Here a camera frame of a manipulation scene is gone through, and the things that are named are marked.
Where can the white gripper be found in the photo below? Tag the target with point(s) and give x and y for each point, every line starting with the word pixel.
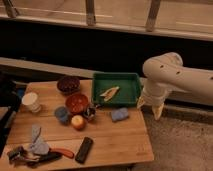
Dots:
pixel 154 94

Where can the white paper cup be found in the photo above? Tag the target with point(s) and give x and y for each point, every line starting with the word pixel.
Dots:
pixel 31 102

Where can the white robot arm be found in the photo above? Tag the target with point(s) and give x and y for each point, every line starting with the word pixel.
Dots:
pixel 166 71

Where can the green plastic tray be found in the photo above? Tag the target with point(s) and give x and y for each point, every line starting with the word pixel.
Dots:
pixel 126 96

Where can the blue sponge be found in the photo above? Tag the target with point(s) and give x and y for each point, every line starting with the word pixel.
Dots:
pixel 119 114

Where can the wooden spatula piece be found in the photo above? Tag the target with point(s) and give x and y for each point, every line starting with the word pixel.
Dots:
pixel 108 94

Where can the small dark metallic object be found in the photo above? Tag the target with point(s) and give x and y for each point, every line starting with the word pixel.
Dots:
pixel 90 112

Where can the black remote control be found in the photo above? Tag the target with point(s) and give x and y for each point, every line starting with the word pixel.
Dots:
pixel 84 149

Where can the red yellow apple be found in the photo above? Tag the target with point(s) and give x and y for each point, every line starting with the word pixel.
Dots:
pixel 78 122

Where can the red-brown bowl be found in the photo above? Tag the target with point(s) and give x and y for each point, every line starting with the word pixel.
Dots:
pixel 77 103

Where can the dark purple bowl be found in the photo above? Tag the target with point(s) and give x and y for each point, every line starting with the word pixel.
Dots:
pixel 68 84

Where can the wooden table board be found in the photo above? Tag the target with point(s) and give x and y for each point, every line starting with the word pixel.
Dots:
pixel 124 142

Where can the grey blue cloth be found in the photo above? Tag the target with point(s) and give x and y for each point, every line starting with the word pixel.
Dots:
pixel 37 146

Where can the small dark brush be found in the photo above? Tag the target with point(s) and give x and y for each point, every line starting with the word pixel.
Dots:
pixel 15 152

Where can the red handled tool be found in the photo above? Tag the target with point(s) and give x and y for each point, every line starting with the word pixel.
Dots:
pixel 67 153

